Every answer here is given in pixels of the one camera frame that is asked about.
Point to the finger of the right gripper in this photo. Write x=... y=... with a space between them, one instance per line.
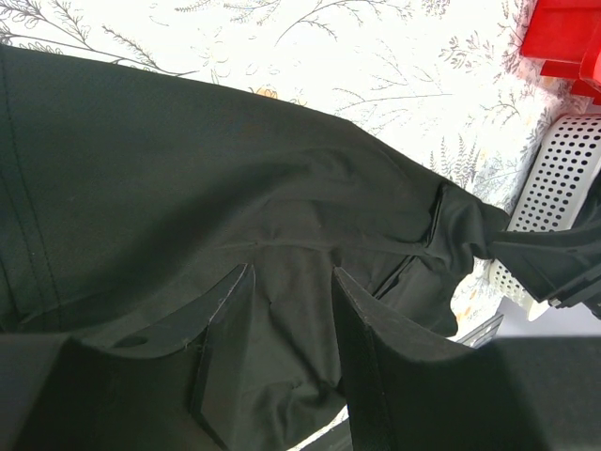
x=563 y=267

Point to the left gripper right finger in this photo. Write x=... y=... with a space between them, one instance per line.
x=410 y=389

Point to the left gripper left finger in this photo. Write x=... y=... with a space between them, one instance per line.
x=152 y=384

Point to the black t shirt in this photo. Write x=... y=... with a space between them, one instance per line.
x=125 y=192

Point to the white perforated laundry basket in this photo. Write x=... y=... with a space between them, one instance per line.
x=565 y=168

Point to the floral table cloth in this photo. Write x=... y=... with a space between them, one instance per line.
x=441 y=82

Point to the red plastic tray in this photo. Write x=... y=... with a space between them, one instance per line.
x=565 y=36

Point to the aluminium frame rail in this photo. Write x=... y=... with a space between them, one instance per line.
x=483 y=333

